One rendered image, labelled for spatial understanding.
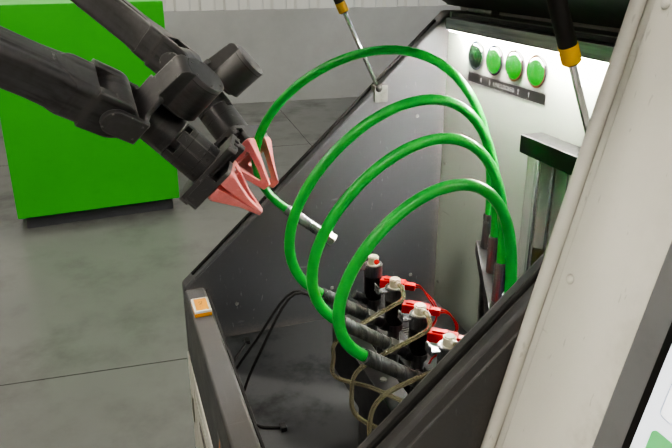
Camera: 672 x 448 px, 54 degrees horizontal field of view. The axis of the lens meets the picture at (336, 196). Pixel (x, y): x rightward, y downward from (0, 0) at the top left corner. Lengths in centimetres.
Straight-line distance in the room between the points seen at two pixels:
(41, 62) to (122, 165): 347
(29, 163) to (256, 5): 383
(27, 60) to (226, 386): 53
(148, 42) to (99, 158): 314
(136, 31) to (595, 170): 75
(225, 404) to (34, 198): 339
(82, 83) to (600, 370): 61
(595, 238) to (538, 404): 17
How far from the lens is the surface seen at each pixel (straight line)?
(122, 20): 115
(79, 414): 266
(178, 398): 264
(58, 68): 81
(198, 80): 84
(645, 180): 61
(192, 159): 88
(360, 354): 78
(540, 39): 104
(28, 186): 427
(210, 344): 113
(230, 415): 98
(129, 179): 429
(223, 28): 736
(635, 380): 61
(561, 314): 67
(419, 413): 73
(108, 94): 82
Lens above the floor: 155
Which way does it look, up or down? 20 degrees down
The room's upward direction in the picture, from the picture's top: straight up
